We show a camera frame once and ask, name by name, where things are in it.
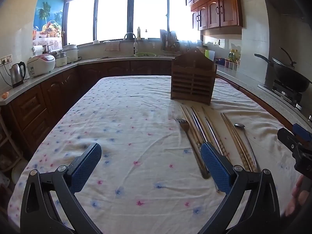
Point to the dish rack with utensils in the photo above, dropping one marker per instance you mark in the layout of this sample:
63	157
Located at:
169	41

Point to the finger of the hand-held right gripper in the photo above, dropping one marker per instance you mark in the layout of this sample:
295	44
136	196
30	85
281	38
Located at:
301	131
285	137

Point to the gas stove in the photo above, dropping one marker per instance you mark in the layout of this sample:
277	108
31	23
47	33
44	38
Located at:
285	95

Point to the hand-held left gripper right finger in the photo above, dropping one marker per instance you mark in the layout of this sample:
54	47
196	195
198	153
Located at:
215	168

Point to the black wok with lid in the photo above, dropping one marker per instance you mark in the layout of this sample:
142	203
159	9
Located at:
290	78

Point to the metal fork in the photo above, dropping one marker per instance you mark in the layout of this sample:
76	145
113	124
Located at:
183	125

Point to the white cooker with glass lid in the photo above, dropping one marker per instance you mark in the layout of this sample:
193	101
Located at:
70	52

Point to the spice jars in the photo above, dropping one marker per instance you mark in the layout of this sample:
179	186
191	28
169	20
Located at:
231	65

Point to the light bamboo chopstick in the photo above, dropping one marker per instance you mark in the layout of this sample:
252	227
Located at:
230	132
244	151

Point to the stainless steel electric kettle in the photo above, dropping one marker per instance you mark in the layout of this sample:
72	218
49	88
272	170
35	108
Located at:
16	74

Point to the white wall socket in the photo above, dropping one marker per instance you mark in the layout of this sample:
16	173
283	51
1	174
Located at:
216	42
6	59

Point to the tall bottle on windowsill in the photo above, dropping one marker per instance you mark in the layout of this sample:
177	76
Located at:
138	34

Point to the small white electric pot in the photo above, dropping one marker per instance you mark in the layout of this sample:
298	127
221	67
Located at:
61	61

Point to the metal spoon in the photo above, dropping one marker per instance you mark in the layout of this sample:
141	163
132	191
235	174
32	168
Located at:
240	126

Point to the silver metal chopstick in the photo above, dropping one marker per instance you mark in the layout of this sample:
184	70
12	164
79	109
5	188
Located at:
200	124
195	118
214	136

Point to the tropical fruit wall poster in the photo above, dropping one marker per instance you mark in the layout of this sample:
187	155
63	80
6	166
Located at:
48	9

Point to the small orange fruit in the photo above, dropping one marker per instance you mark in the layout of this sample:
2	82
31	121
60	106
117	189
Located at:
4	95

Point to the yellow condiment bottles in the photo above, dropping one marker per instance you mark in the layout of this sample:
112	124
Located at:
234	54

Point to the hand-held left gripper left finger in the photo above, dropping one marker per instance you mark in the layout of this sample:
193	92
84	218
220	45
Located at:
86	168

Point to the brown wooden wall cabinets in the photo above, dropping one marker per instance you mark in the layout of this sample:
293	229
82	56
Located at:
214	9

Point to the chrome kitchen faucet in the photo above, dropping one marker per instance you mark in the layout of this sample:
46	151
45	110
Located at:
134	41

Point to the large kitchen window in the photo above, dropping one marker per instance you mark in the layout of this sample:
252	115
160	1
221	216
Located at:
112	14

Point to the white floral tablecloth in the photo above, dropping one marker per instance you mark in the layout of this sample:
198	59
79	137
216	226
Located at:
136	117

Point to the brown wooden utensil holder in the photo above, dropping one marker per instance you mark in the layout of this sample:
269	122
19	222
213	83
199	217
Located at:
192	82

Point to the paper towel roll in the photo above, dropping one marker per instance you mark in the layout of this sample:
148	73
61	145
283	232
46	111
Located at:
37	50

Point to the person's right hand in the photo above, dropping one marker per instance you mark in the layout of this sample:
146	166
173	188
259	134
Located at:
296	192

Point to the green basin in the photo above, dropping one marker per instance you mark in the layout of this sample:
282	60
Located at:
145	54

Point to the white and pink rice cooker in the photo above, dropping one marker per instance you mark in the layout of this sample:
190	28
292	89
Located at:
40	65

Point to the dark range hood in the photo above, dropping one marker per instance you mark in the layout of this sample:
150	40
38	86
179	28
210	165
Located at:
280	0

